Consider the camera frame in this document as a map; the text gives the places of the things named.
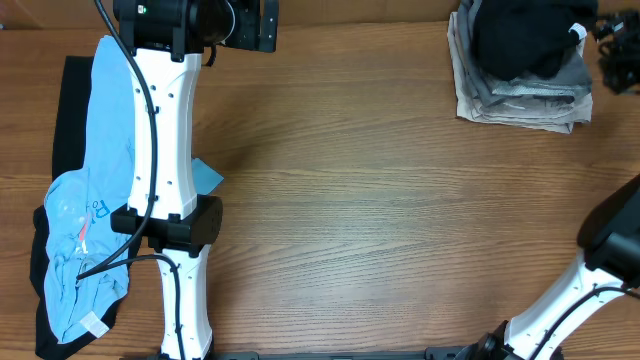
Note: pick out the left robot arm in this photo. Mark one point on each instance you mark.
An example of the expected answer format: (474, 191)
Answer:
(166, 40)

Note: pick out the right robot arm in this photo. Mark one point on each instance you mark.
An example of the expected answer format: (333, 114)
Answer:
(606, 267)

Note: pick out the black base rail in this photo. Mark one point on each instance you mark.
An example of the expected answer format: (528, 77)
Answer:
(431, 353)

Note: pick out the light blue t-shirt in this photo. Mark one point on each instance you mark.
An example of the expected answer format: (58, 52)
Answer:
(180, 178)

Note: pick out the black garment under pile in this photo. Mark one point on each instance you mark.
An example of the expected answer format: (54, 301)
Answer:
(67, 120)

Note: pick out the beige folded garment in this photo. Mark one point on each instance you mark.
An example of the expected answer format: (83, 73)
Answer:
(563, 124)

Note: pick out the light grey folded garment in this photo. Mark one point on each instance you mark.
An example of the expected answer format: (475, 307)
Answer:
(527, 106)

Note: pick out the black t-shirt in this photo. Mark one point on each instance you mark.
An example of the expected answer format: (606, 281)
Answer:
(512, 37)

